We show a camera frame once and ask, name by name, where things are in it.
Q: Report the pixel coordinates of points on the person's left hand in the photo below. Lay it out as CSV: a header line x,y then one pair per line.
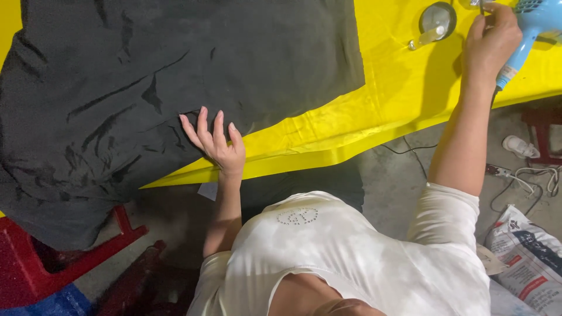
x,y
224,153

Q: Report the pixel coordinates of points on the person's right hand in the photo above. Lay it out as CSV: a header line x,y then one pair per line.
x,y
489,52

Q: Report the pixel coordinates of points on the thin metal tool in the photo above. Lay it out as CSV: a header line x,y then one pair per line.
x,y
481,8

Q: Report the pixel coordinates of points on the black cloth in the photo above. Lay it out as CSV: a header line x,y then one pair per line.
x,y
153,87

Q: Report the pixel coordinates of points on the white paper scrap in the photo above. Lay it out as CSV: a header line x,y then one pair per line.
x,y
208,191

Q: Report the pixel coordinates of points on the light blue hair dryer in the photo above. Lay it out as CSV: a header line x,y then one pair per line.
x,y
538,17

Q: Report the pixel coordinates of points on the round metal tin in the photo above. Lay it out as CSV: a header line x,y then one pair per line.
x,y
437,18

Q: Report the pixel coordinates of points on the small white tube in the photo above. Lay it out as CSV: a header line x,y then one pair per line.
x,y
426,38

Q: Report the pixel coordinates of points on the person's black trousers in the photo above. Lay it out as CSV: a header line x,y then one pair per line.
x,y
307,184

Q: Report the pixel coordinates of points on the yellow plastic table cover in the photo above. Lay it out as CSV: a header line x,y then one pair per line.
x,y
395,87

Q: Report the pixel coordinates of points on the power plug adapter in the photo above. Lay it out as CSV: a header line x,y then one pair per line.
x,y
497,170

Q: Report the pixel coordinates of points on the dark red plastic stool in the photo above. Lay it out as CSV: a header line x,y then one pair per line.
x,y
140,285

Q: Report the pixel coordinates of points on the person's white shirt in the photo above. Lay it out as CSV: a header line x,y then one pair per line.
x,y
351,259

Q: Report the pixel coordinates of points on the beige paper piece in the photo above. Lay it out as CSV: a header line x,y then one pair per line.
x,y
491,261

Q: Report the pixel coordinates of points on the printed woven sack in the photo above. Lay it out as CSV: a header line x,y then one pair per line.
x,y
531,259

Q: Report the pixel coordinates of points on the bright red plastic stool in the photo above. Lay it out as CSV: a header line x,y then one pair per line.
x,y
39,259

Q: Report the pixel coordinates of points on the blue plastic stool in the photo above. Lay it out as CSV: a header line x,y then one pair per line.
x,y
52,305

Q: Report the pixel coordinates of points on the red metal frame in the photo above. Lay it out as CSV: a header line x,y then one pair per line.
x,y
544,131

